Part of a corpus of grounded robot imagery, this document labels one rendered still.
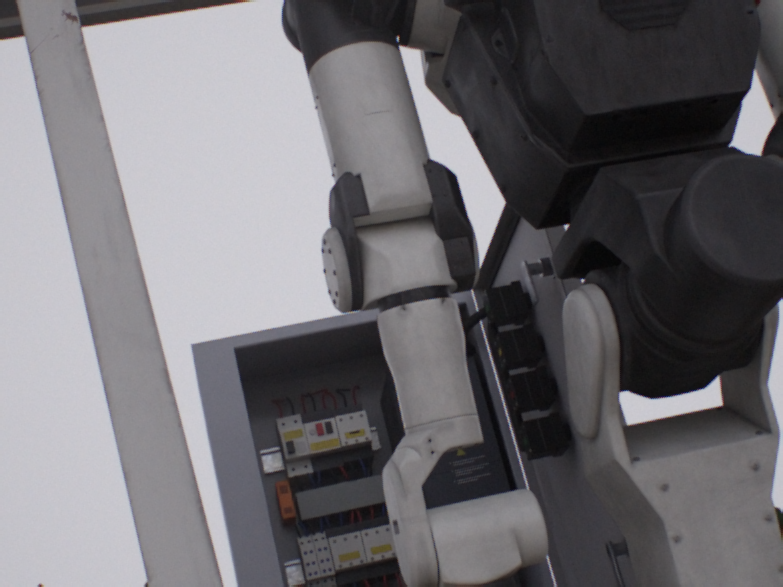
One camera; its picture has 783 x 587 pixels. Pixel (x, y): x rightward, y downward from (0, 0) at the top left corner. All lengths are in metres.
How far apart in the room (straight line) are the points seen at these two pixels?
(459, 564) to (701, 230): 0.34
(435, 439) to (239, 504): 0.70
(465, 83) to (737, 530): 0.48
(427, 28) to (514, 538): 0.48
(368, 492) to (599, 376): 0.81
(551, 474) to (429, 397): 0.66
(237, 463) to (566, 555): 0.45
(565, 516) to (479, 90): 0.69
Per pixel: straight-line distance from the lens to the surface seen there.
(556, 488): 1.78
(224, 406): 1.84
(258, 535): 1.79
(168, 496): 1.39
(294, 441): 1.93
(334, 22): 1.25
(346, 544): 1.89
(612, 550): 1.49
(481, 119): 1.28
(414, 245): 1.17
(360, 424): 1.94
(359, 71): 1.22
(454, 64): 1.30
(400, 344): 1.15
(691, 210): 1.03
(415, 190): 1.18
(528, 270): 1.57
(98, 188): 1.59
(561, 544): 1.78
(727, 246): 1.03
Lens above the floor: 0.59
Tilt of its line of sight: 21 degrees up
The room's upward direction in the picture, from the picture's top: 15 degrees counter-clockwise
